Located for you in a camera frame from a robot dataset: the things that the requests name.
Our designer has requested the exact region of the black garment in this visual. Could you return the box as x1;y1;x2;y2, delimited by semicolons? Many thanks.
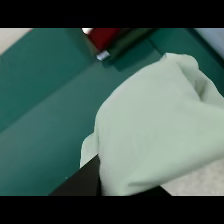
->
105;28;158;64

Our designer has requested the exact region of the red garment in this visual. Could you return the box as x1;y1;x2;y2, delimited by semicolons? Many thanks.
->
86;28;122;54

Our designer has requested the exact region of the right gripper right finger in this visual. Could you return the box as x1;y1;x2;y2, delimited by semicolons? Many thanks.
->
130;185;172;197

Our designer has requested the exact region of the pale green shirt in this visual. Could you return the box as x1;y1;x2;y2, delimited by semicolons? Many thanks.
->
79;52;224;197

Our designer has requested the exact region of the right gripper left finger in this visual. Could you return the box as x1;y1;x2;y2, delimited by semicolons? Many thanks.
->
49;154;102;197

